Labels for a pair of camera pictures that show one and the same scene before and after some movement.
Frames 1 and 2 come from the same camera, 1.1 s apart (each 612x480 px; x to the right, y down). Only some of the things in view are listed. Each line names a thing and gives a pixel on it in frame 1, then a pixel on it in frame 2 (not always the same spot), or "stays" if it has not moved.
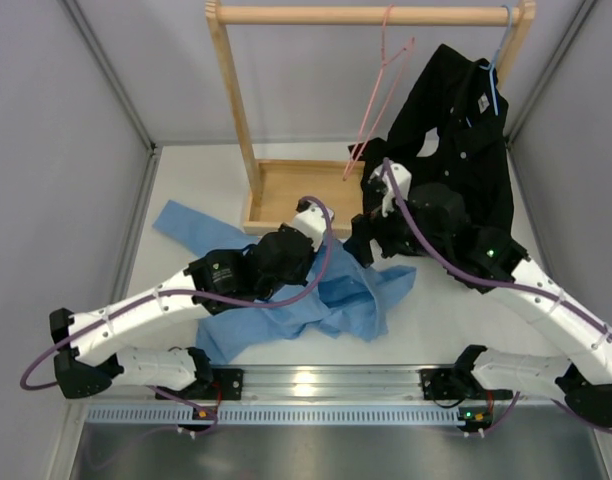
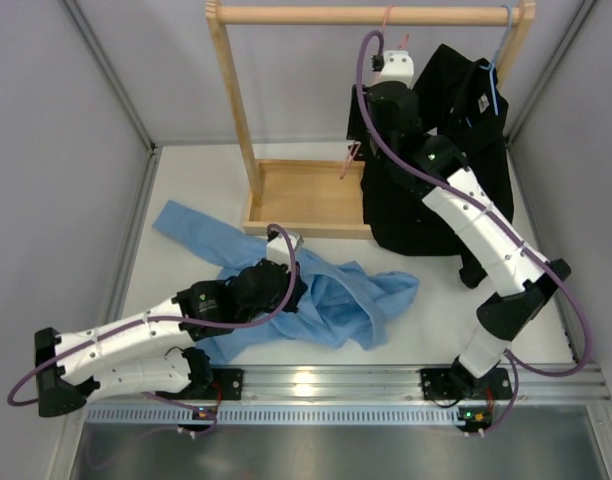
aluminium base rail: x=310 y=383 stays
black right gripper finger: x=359 y=242 → x=357 y=128
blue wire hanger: x=490 y=69 stays
